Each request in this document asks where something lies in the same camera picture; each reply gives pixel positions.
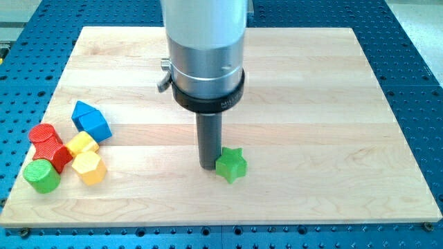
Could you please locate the green star block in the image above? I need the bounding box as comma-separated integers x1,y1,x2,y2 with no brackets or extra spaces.
215,147,247,184

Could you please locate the yellow hexagon block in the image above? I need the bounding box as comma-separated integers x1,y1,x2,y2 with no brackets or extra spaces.
72,151,107,185

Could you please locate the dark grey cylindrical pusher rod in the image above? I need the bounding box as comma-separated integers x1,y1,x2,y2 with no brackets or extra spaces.
196,113,222,170

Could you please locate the red cylinder block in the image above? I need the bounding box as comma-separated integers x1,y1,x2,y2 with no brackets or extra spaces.
28,123,63,144

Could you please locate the light wooden board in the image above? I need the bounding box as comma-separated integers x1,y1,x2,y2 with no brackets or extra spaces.
1,26,442,228

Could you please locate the green cylinder block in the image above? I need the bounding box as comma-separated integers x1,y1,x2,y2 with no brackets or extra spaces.
23,159,61,194

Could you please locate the yellow rounded block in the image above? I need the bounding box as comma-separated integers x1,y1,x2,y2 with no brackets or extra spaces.
65,131,99,158

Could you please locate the blue perforated metal table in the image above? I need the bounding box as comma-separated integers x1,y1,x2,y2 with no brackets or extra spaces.
1,0,442,248

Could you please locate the red star block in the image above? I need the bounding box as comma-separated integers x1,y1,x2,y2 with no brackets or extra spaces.
33,137,73,174

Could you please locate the blue cube block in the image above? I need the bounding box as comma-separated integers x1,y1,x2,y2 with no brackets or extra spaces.
79,110,112,142

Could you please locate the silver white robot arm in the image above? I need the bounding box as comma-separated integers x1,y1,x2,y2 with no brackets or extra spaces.
157,0,248,114

